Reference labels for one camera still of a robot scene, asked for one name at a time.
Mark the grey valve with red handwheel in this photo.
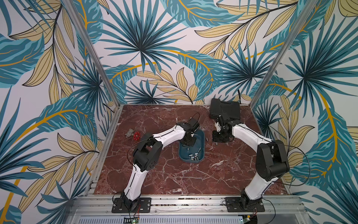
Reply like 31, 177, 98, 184
125, 128, 141, 141

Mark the teal plastic storage box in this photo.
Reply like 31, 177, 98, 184
178, 129, 206, 163

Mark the aluminium corner post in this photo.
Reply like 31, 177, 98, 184
249, 0, 318, 109
63, 0, 120, 108

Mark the aluminium front rail frame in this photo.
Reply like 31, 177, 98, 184
65, 195, 312, 224

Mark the black plastic tool case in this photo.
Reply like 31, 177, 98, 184
209, 98, 241, 120

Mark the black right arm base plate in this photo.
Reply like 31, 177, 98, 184
224, 197, 265, 213

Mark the aluminium right corner post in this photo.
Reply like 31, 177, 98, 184
249, 0, 318, 109

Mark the aluminium left corner post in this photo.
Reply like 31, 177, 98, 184
63, 0, 120, 108

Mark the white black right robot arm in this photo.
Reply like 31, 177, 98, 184
213, 113, 290, 205

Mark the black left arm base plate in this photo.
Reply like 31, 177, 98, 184
112, 197, 152, 214

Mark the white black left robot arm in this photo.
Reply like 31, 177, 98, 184
120, 120, 200, 205

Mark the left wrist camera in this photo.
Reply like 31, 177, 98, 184
186, 117, 200, 133

